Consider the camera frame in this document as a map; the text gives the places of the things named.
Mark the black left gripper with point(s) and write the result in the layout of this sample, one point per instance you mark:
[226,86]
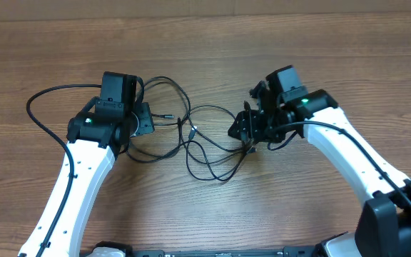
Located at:
[147,123]

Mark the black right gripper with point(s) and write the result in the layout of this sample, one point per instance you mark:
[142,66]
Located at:
[250,123]

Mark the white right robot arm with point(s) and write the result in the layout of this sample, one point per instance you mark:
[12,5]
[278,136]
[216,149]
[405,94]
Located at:
[286,109]

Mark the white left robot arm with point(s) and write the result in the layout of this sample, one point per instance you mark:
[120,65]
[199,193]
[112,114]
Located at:
[94,139]

